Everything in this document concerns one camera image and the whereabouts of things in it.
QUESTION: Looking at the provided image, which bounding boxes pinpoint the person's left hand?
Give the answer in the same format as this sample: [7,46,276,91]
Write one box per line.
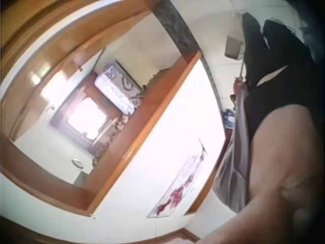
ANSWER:
[233,77,249,97]

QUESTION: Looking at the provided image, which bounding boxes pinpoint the thin metal rod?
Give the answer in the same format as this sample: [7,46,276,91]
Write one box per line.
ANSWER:
[239,58,246,82]

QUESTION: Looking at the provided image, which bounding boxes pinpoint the blue and white item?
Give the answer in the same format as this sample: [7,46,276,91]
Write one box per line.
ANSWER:
[222,108,237,131]

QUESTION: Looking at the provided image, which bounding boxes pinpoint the person's legs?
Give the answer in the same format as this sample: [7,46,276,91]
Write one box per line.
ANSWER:
[241,12,309,86]

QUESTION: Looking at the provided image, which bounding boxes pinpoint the grey dustpan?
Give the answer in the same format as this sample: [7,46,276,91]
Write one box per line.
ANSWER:
[224,35,242,59]

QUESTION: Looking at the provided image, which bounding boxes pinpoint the grey cloth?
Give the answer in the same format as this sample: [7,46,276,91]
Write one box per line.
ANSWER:
[211,85,253,215]

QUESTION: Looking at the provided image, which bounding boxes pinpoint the dark granite threshold strip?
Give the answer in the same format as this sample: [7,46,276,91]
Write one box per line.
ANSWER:
[159,0,225,107]

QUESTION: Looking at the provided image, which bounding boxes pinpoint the bed with purple patterned cover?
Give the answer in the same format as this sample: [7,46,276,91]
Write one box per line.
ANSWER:
[93,60,143,115]

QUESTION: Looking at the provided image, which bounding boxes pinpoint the wooden framed window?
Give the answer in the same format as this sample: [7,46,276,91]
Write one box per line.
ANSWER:
[49,85,120,156]

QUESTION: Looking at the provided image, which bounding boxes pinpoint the wooden skirting trim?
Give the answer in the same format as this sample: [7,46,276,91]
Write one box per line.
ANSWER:
[175,227,204,244]

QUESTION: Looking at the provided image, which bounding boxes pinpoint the wooden door frame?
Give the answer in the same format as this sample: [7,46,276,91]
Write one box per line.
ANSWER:
[0,0,204,217]

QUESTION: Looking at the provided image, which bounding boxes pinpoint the wall hanging with red flowers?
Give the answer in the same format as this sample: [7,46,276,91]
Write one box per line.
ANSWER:
[146,138,209,219]

